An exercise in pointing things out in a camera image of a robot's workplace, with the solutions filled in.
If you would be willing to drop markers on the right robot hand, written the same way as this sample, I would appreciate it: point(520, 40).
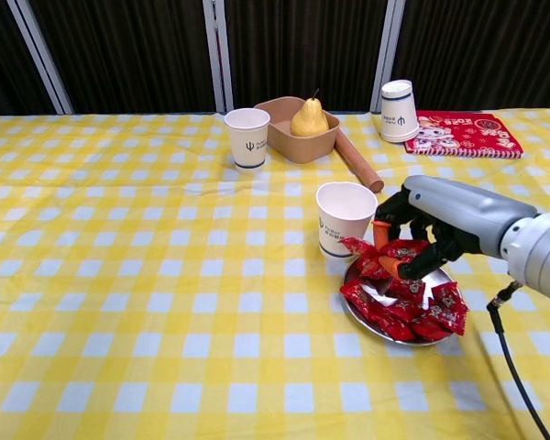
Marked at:
point(458, 206)

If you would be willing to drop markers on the red candy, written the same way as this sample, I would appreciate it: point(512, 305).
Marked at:
point(428, 327)
point(453, 317)
point(408, 288)
point(371, 268)
point(405, 249)
point(357, 247)
point(355, 293)
point(444, 293)
point(392, 323)
point(405, 308)

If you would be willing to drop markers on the round metal plate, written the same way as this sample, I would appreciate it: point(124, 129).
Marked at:
point(440, 276)

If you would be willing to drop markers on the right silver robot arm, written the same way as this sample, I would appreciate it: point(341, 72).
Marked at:
point(545, 256)

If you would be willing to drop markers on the red spiral calendar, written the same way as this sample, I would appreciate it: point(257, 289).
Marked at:
point(476, 135)

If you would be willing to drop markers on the white jar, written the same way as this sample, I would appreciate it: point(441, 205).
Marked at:
point(398, 114)

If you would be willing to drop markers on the wooden rolling pin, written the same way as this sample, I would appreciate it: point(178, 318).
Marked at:
point(357, 162)

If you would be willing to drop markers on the white paper cup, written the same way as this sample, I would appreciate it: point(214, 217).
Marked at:
point(247, 146)
point(339, 215)

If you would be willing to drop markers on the brown paper food box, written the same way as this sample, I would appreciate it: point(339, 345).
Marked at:
point(302, 149)

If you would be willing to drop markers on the yellow pear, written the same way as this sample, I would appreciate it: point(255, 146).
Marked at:
point(308, 121)

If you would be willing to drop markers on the grey partition post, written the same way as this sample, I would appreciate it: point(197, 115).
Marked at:
point(219, 55)
point(41, 55)
point(387, 55)

